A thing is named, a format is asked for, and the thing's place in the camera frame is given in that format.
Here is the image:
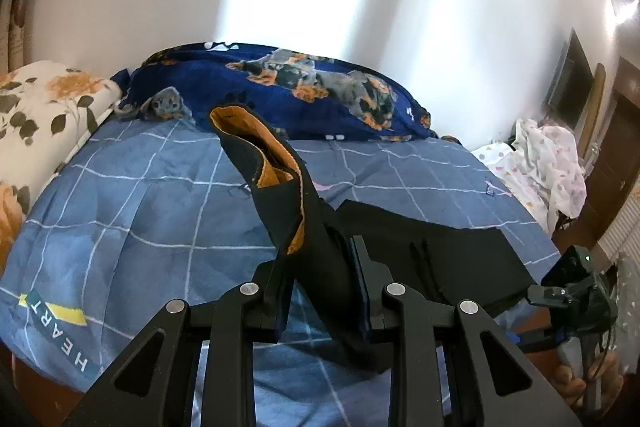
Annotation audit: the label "blue checked bed sheet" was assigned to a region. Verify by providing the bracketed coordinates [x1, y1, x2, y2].
[0, 112, 561, 427]

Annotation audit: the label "dark framed wall screen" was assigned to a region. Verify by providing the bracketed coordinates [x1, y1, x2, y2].
[544, 28, 597, 134]

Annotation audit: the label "navy dog print blanket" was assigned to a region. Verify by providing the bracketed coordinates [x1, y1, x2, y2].
[111, 41, 438, 142]

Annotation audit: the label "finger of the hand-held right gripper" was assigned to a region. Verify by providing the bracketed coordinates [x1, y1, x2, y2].
[504, 331, 557, 354]
[527, 284, 572, 306]

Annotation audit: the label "white dotted cloth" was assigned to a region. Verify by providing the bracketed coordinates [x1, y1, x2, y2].
[470, 117, 588, 233]

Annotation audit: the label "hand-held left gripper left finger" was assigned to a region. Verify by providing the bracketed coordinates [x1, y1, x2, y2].
[62, 254, 294, 427]

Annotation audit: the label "beige patterned curtain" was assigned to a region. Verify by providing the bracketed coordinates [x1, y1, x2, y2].
[0, 0, 32, 75]

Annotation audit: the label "black pants with orange lining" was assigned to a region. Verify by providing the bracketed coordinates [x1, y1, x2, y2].
[209, 104, 537, 373]

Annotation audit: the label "person's right hand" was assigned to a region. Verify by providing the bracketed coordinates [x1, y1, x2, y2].
[552, 357, 627, 415]

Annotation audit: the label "brown wooden door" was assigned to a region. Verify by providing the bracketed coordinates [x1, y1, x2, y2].
[579, 56, 640, 249]

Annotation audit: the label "light wooden board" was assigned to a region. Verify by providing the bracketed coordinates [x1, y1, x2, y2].
[579, 63, 607, 148]

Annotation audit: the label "white floral pillow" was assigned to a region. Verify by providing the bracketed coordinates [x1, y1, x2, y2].
[0, 59, 123, 268]

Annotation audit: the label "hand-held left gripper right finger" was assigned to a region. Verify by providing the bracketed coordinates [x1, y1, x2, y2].
[350, 234, 583, 427]

